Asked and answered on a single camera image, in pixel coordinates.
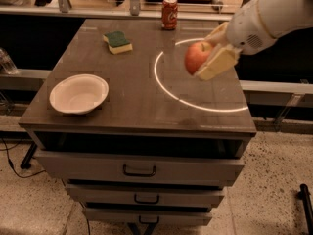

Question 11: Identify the clear plastic bottle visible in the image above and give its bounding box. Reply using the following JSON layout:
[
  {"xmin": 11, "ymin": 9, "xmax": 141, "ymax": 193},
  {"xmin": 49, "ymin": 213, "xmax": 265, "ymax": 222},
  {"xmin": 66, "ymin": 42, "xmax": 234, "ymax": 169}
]
[{"xmin": 0, "ymin": 48, "xmax": 19, "ymax": 74}]

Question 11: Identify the grey drawer cabinet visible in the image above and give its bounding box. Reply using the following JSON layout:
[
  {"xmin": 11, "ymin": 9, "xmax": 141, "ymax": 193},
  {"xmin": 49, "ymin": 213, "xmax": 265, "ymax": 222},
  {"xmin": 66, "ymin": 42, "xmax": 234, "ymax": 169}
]
[{"xmin": 18, "ymin": 18, "xmax": 258, "ymax": 235}]

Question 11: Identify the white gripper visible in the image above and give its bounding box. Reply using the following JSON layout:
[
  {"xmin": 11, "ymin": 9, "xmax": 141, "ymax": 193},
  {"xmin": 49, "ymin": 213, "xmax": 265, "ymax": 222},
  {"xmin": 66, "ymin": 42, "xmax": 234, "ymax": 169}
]
[{"xmin": 195, "ymin": 0, "xmax": 277, "ymax": 80}]

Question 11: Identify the white paper bowl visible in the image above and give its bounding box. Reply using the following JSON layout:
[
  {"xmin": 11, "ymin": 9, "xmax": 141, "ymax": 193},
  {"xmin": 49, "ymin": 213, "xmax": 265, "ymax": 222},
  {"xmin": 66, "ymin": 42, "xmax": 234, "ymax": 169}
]
[{"xmin": 49, "ymin": 74, "xmax": 109, "ymax": 115}]

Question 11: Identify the black stand leg left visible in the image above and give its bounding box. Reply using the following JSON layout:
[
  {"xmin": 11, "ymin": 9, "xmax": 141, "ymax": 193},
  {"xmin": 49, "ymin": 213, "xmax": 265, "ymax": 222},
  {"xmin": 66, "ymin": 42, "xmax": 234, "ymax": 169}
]
[{"xmin": 20, "ymin": 142, "xmax": 37, "ymax": 169}]

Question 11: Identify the red apple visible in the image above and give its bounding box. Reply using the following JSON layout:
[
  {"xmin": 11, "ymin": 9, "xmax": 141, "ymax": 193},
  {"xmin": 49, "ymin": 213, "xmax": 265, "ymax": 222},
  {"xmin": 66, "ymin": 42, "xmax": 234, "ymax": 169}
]
[{"xmin": 184, "ymin": 41, "xmax": 212, "ymax": 75}]

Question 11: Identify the orange soda can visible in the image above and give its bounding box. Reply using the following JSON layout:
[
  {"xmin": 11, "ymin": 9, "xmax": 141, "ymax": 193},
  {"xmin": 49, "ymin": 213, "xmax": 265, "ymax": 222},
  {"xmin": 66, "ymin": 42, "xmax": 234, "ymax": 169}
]
[{"xmin": 161, "ymin": 0, "xmax": 178, "ymax": 30}]

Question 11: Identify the black stand leg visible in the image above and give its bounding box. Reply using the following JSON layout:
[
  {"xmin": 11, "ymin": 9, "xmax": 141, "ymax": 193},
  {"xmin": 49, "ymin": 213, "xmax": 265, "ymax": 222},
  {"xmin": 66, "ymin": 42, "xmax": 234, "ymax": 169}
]
[
  {"xmin": 297, "ymin": 183, "xmax": 313, "ymax": 235},
  {"xmin": 20, "ymin": 142, "xmax": 37, "ymax": 169}
]

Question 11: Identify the black floor cable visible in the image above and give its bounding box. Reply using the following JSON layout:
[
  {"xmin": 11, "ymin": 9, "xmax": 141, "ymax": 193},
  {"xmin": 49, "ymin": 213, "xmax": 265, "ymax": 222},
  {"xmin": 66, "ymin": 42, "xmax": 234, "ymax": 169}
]
[{"xmin": 0, "ymin": 137, "xmax": 47, "ymax": 179}]

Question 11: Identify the top drawer with handle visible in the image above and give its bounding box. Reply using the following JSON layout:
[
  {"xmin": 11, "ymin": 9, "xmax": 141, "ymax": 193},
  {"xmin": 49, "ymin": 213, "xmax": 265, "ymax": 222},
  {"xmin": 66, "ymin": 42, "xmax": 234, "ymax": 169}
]
[{"xmin": 36, "ymin": 150, "xmax": 244, "ymax": 187}]

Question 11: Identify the green yellow sponge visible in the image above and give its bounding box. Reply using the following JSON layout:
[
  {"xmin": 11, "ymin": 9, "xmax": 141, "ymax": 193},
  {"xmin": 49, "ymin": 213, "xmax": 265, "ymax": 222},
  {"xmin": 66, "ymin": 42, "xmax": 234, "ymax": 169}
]
[{"xmin": 103, "ymin": 31, "xmax": 133, "ymax": 55}]

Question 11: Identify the black stand leg right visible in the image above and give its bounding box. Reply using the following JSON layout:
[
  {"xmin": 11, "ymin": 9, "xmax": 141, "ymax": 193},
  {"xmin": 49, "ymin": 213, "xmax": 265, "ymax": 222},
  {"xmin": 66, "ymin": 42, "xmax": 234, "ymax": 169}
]
[{"xmin": 297, "ymin": 183, "xmax": 313, "ymax": 235}]

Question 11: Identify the drawer with handle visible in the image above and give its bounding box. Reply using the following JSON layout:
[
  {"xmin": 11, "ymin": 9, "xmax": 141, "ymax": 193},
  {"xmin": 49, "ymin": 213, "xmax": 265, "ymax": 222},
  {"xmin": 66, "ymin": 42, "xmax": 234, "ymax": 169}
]
[
  {"xmin": 36, "ymin": 150, "xmax": 244, "ymax": 187},
  {"xmin": 66, "ymin": 183, "xmax": 224, "ymax": 208},
  {"xmin": 83, "ymin": 208, "xmax": 212, "ymax": 226}
]

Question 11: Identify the bottom drawer with handle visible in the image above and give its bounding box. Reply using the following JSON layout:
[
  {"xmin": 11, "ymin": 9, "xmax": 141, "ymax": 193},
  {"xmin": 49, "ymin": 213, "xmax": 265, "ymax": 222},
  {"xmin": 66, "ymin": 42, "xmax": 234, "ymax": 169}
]
[{"xmin": 83, "ymin": 208, "xmax": 212, "ymax": 226}]

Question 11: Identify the middle drawer with handle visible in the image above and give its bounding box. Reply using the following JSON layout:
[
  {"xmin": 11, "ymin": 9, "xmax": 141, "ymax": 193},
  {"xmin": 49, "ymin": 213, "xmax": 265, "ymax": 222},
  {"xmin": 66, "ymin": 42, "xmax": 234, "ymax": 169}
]
[{"xmin": 66, "ymin": 183, "xmax": 224, "ymax": 208}]

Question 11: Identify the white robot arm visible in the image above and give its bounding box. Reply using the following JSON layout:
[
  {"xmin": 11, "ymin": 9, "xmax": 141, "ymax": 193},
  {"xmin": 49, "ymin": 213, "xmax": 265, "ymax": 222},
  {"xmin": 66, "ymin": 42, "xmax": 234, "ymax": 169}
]
[{"xmin": 195, "ymin": 0, "xmax": 313, "ymax": 80}]

